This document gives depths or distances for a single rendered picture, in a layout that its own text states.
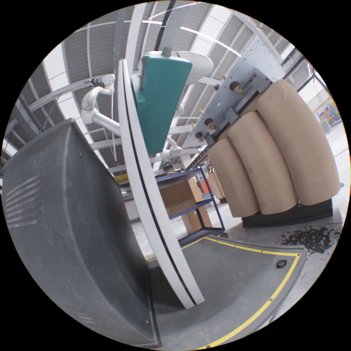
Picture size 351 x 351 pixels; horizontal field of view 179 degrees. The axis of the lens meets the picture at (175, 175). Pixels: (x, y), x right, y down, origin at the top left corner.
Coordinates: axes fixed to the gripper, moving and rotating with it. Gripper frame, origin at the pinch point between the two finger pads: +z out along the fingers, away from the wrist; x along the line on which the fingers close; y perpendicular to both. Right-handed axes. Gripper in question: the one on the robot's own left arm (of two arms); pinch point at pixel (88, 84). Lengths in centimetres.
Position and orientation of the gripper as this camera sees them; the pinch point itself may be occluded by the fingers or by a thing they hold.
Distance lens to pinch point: 177.1
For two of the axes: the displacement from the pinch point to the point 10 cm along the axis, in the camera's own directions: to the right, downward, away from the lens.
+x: 1.6, 2.8, -9.5
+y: -0.2, -9.6, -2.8
